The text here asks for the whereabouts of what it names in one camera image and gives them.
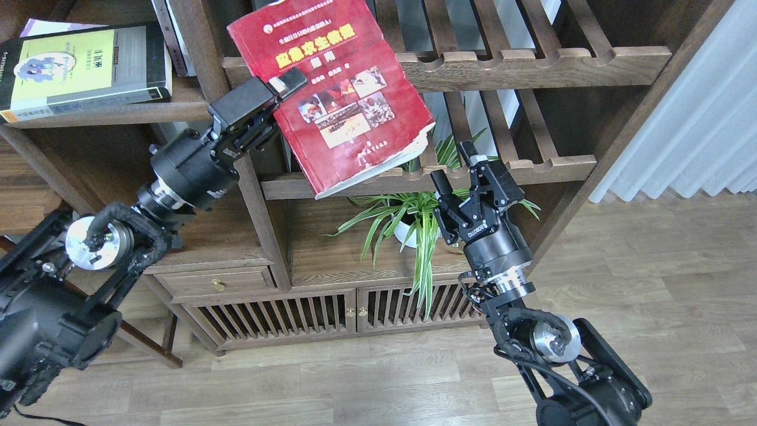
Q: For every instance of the white plant pot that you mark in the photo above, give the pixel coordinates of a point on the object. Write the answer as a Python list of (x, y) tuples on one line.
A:
[(417, 231)]

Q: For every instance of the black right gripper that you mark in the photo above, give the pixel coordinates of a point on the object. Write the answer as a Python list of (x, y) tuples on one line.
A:
[(493, 246)]

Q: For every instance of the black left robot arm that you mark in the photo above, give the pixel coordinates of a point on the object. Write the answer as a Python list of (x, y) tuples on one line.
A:
[(63, 283)]

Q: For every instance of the red cover book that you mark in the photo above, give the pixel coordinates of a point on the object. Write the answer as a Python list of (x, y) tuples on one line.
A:
[(358, 115)]

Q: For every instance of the pale lilac white book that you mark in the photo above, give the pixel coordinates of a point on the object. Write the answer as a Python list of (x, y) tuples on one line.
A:
[(37, 27)]

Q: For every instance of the green and black book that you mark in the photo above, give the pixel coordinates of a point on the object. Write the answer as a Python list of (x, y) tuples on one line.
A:
[(74, 71)]

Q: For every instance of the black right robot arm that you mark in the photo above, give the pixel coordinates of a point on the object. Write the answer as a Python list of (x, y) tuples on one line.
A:
[(573, 374)]

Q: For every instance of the green spider plant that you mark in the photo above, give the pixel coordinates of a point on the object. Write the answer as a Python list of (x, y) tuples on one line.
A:
[(383, 213)]

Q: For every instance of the dark wooden bookshelf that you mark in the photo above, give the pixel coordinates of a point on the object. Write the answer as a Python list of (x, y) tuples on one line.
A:
[(561, 100)]

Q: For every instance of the white sheer curtain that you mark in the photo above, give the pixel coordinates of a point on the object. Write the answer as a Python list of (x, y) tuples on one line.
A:
[(702, 135)]

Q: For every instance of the wooden side furniture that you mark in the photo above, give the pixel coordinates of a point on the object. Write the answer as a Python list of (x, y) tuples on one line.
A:
[(148, 328)]

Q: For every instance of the grey upright book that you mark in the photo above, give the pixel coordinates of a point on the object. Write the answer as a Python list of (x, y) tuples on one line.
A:
[(172, 37)]

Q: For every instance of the brass drawer knob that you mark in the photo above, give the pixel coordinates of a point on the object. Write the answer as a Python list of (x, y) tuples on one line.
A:
[(218, 285)]

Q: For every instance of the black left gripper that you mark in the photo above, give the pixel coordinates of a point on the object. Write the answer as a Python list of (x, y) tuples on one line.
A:
[(196, 168)]

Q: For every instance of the white blue upright book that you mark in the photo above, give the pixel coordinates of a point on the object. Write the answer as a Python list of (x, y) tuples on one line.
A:
[(183, 41)]

